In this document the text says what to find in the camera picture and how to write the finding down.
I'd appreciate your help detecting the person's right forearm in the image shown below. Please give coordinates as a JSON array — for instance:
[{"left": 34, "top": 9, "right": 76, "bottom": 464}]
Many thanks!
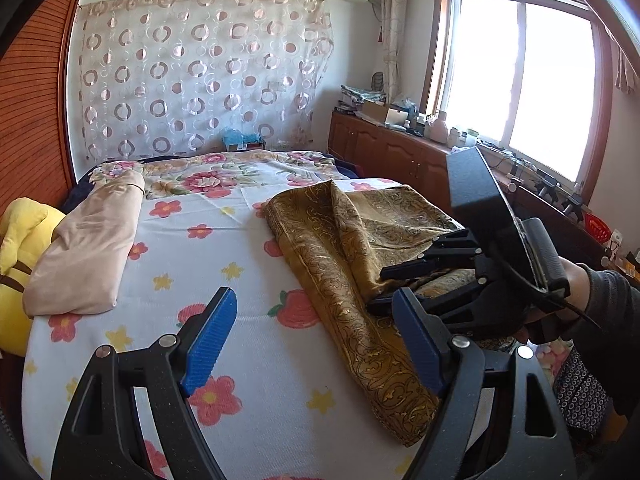
[{"left": 550, "top": 265, "right": 640, "bottom": 416}]

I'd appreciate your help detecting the folded beige garment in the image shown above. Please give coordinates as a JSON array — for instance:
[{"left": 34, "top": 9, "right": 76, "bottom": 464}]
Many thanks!
[{"left": 24, "top": 169, "right": 147, "bottom": 317}]

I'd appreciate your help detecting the cardboard box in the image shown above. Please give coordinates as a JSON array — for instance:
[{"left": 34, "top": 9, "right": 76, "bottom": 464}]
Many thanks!
[{"left": 360, "top": 100, "right": 408, "bottom": 128}]

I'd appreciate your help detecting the yellow plush toy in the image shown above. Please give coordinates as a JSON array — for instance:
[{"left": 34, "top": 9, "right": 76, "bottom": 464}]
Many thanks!
[{"left": 0, "top": 197, "right": 66, "bottom": 358}]

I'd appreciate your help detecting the white flower print bedsheet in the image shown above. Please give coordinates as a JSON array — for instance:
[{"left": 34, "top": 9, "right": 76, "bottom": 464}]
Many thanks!
[{"left": 21, "top": 180, "right": 576, "bottom": 480}]

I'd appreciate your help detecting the beige window curtain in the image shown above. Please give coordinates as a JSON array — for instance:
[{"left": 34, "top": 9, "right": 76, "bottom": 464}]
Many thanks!
[
  {"left": 377, "top": 0, "right": 408, "bottom": 106},
  {"left": 607, "top": 35, "right": 640, "bottom": 96}
]

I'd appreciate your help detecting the wooden headboard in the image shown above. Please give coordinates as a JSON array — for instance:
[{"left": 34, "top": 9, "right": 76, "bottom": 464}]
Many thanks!
[{"left": 0, "top": 0, "right": 96, "bottom": 221}]

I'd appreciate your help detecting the long wooden cabinet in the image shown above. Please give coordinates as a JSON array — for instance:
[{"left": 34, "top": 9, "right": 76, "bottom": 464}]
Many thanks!
[{"left": 327, "top": 110, "right": 640, "bottom": 281}]

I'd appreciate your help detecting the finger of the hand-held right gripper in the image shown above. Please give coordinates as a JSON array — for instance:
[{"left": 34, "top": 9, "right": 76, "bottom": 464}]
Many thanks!
[
  {"left": 379, "top": 230, "right": 483, "bottom": 283},
  {"left": 366, "top": 280, "right": 488, "bottom": 336}
]

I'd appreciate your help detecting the red basket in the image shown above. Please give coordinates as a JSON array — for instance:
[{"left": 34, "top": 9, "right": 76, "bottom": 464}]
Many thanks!
[{"left": 582, "top": 212, "right": 613, "bottom": 243}]

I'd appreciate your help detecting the stack of papers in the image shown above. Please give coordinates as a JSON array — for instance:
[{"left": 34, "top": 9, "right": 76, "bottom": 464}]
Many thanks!
[{"left": 340, "top": 84, "right": 388, "bottom": 106}]

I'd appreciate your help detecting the white jar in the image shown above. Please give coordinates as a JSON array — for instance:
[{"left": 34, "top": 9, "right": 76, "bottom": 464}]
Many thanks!
[{"left": 430, "top": 112, "right": 451, "bottom": 143}]

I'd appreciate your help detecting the wooden frame window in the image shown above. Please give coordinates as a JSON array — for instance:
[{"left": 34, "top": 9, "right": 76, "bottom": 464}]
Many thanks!
[{"left": 420, "top": 0, "right": 613, "bottom": 196}]

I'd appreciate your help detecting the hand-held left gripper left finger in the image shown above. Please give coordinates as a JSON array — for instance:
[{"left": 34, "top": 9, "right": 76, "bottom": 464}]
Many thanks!
[{"left": 50, "top": 287, "right": 238, "bottom": 480}]

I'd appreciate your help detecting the peony print blanket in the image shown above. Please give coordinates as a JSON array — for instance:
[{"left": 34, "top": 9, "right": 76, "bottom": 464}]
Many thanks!
[{"left": 82, "top": 149, "right": 401, "bottom": 202}]

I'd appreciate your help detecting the person's right hand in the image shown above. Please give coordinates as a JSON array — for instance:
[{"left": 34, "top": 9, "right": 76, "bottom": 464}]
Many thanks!
[{"left": 515, "top": 257, "right": 593, "bottom": 346}]

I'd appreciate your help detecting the black cable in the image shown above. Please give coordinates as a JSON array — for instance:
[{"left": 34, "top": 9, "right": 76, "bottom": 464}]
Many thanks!
[{"left": 520, "top": 270, "right": 603, "bottom": 332}]

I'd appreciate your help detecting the gold patterned scarf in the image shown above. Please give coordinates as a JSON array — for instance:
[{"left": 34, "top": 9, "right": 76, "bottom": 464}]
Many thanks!
[{"left": 262, "top": 179, "right": 516, "bottom": 448}]

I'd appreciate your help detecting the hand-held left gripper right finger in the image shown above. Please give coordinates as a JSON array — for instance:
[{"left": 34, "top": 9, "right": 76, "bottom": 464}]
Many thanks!
[{"left": 391, "top": 290, "right": 578, "bottom": 480}]

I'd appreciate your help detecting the circle pattern sheer curtain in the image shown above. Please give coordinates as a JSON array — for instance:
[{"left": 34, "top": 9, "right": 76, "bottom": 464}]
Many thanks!
[{"left": 75, "top": 0, "right": 336, "bottom": 163}]

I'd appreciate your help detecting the dark dotted cloth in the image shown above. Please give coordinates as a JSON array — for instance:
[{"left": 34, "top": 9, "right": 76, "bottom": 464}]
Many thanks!
[{"left": 552, "top": 345, "right": 613, "bottom": 436}]

